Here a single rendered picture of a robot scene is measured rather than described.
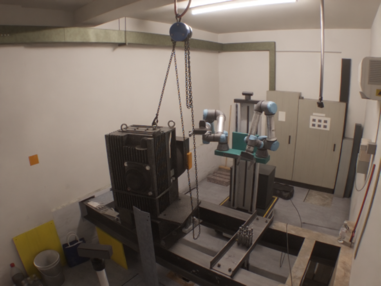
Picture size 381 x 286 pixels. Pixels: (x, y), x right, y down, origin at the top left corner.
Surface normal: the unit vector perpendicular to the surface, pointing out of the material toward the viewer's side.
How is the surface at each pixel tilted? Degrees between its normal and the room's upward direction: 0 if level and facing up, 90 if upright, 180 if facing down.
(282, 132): 90
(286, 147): 90
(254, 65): 90
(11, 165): 90
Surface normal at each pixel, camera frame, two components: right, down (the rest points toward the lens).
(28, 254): 0.80, 0.08
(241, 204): -0.57, 0.24
